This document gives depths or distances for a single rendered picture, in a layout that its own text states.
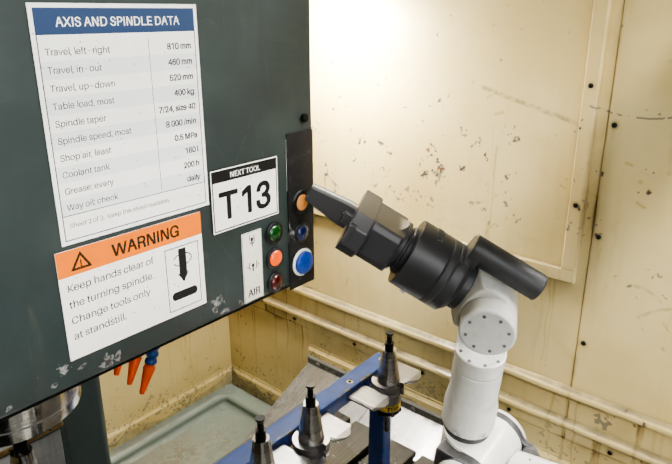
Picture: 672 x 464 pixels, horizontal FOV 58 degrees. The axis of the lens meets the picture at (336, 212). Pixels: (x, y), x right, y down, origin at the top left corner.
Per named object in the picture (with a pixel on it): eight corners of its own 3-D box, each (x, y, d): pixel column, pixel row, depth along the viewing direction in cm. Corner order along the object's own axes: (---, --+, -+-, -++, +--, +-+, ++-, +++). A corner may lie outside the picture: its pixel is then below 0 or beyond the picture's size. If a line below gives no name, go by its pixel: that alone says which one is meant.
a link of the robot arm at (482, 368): (471, 250, 79) (458, 331, 86) (464, 290, 72) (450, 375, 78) (523, 259, 78) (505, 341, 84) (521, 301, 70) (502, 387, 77)
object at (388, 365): (385, 370, 120) (386, 340, 118) (404, 378, 118) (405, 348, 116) (371, 380, 117) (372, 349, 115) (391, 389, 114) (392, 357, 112)
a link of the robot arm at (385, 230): (376, 173, 79) (455, 222, 79) (340, 232, 83) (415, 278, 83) (364, 202, 67) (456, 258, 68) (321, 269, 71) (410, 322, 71)
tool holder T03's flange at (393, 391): (384, 378, 122) (384, 367, 122) (410, 389, 119) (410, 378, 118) (365, 392, 118) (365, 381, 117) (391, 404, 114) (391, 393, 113)
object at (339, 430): (357, 430, 106) (358, 427, 105) (338, 446, 102) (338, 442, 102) (327, 414, 110) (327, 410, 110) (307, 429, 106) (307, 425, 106)
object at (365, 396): (394, 401, 114) (394, 397, 113) (377, 415, 110) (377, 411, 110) (364, 387, 118) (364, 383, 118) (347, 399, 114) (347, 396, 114)
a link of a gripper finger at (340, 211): (315, 180, 74) (358, 207, 74) (302, 201, 75) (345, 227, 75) (312, 183, 73) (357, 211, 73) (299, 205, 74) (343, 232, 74)
